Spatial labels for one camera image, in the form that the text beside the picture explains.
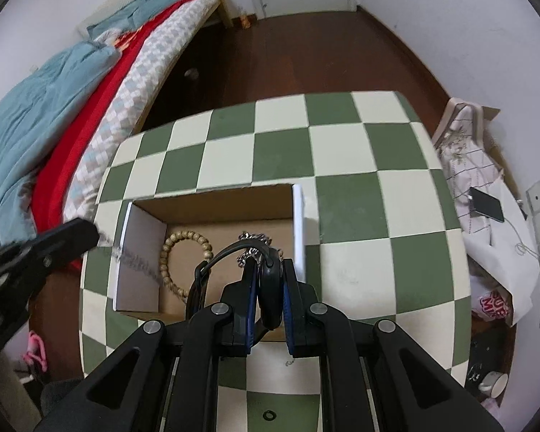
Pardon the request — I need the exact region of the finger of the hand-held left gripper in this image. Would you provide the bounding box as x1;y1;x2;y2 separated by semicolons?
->
0;274;48;370
0;218;100;300

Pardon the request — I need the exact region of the dark wooden bed drawer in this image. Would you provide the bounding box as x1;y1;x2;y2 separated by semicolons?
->
140;20;228;135

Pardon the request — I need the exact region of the pink plaid cloth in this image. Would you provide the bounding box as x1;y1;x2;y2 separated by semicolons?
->
436;103;508;235

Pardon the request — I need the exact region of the cardboard box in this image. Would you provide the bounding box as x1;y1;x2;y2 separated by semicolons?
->
112;183;307;343

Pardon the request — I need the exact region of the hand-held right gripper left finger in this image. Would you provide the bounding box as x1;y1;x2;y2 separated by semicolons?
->
36;256;258;432

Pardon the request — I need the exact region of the wooden bed frame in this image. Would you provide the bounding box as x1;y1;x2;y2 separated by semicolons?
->
202;0;235;28

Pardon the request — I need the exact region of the wooden bead bracelet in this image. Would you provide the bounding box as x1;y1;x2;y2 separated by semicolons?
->
161;230;214;300

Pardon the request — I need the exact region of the green white checkered tablecloth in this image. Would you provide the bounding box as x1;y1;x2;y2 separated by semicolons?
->
78;91;473;432

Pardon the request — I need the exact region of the white checked cloth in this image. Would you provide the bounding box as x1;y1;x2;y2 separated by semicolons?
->
461;175;540;327

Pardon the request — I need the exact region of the white cup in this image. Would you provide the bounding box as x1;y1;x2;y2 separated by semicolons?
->
478;371;509;397

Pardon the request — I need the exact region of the thin silver chain necklace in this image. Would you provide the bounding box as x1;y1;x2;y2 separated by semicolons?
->
96;231;168;287

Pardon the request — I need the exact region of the black smartphone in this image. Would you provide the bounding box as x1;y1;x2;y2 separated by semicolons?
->
469;186;505;223

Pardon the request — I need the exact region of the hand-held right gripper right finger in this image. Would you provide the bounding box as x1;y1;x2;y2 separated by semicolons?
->
281;258;505;432

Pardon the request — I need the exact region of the red blanket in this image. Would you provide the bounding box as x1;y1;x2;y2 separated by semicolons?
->
29;0;208;271

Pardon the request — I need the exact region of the grey white checkered mattress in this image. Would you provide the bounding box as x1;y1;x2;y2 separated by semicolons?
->
62;0;222;228

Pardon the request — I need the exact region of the white charging cable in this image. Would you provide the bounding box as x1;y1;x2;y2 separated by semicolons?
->
468;191;540;262

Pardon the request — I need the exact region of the chunky silver chain bracelet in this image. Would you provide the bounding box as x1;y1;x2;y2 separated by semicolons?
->
237;231;276;271

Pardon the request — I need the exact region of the red white printed bag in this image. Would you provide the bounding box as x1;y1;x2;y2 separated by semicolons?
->
472;289;514;324

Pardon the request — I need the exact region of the bed with blankets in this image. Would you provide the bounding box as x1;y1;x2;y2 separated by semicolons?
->
0;0;231;246

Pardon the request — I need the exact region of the pink slipper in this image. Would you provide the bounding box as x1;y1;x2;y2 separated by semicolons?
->
22;330;50;370

